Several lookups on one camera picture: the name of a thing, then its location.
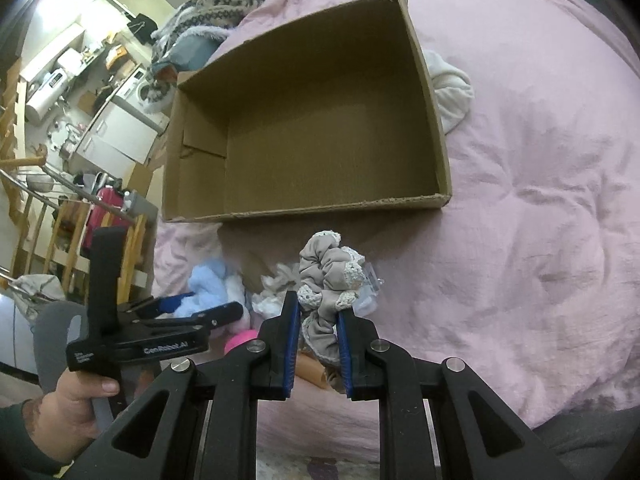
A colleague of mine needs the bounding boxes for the person's left hand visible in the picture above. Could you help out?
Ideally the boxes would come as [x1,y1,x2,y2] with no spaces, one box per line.
[22,368,120,464]

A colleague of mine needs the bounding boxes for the pink and tan toy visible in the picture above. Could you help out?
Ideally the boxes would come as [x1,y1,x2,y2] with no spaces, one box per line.
[222,327,334,391]

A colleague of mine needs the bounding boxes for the patterned knit sweater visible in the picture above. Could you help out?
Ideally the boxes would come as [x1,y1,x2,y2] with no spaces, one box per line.
[141,0,265,113]

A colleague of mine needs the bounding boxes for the white washing machine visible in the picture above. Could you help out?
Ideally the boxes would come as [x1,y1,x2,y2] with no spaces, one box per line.
[112,65,169,134]

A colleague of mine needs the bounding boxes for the white cloth behind box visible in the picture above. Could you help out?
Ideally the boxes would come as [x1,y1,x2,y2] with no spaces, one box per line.
[422,49,475,134]

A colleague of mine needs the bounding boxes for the white kitchen cabinet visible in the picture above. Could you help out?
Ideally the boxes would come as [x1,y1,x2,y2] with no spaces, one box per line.
[68,102,157,179]

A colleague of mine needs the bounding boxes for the red suitcase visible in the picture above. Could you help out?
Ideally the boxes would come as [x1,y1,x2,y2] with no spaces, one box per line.
[80,185,124,258]

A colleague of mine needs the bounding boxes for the pink bed duvet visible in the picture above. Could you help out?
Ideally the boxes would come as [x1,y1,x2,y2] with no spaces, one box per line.
[152,0,639,479]

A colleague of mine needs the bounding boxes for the brown cardboard box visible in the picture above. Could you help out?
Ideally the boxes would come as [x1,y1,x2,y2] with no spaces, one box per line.
[163,0,452,221]

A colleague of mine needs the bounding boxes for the clear plastic labelled packet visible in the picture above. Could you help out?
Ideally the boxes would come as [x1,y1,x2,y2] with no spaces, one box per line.
[352,262,384,318]

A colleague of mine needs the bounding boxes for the light blue fluffy cloth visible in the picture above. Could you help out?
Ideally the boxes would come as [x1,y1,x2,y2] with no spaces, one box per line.
[174,258,246,318]

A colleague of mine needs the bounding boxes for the wooden railing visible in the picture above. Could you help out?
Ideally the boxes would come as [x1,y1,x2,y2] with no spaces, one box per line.
[0,58,151,306]

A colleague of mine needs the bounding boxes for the beige lace scrunchie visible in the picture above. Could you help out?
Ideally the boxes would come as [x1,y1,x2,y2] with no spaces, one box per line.
[297,231,366,367]

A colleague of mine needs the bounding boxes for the white cloth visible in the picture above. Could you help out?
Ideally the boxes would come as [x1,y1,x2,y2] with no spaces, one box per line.
[252,288,287,320]
[422,49,475,134]

